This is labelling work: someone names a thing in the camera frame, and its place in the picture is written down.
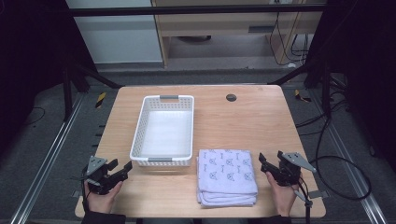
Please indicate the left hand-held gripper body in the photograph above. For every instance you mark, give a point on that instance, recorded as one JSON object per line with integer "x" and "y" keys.
{"x": 95, "y": 174}

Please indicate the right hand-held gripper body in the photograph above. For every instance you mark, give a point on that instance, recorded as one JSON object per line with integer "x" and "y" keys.
{"x": 291, "y": 169}

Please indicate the lilac patterned towel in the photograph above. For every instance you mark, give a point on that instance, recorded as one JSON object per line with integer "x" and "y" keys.
{"x": 225, "y": 177}

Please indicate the white perforated plastic basket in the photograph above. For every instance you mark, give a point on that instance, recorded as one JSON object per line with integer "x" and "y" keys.
{"x": 166, "y": 133}

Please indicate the person's left hand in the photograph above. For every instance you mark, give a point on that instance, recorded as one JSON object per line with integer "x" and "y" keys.
{"x": 99, "y": 202}

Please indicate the person's right hand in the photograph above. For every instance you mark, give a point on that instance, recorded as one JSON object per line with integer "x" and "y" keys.
{"x": 285, "y": 199}

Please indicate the yellow black striped marker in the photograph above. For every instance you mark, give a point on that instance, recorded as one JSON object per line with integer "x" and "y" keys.
{"x": 100, "y": 100}
{"x": 301, "y": 96}

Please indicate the black metal stand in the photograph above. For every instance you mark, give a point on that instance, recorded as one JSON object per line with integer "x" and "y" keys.
{"x": 67, "y": 93}
{"x": 325, "y": 90}

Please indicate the white cabinet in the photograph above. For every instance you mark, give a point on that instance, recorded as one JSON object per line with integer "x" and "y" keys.
{"x": 118, "y": 37}

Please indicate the light wooden desk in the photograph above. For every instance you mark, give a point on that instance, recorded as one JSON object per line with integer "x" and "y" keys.
{"x": 218, "y": 26}

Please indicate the grey metal table bracket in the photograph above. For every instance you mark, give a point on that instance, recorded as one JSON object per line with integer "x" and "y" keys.
{"x": 318, "y": 194}
{"x": 76, "y": 193}

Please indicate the metal floor rail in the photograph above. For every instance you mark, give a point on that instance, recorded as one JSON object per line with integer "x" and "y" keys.
{"x": 46, "y": 161}
{"x": 351, "y": 165}

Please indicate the black horizontal frame bar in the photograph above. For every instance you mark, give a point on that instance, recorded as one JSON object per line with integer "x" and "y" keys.
{"x": 186, "y": 10}

